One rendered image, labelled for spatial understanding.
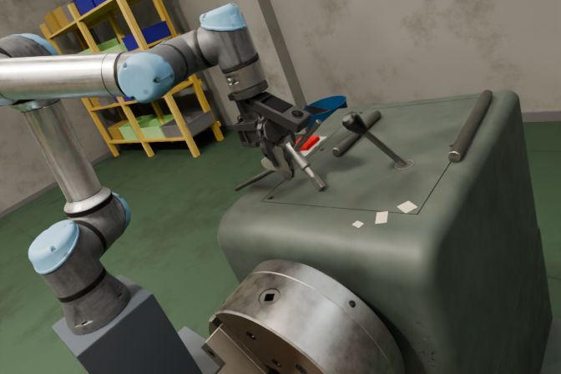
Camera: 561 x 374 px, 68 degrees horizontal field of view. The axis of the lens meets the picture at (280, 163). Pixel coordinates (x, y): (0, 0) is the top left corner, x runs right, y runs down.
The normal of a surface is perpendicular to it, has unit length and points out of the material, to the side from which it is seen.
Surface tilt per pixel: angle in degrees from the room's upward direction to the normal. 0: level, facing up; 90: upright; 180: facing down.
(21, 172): 90
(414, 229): 0
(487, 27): 90
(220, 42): 90
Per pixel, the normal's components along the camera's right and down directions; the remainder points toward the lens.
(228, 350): 0.35, -0.54
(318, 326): 0.18, -0.68
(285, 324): 0.00, -0.78
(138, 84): -0.21, 0.46
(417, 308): -0.58, 0.51
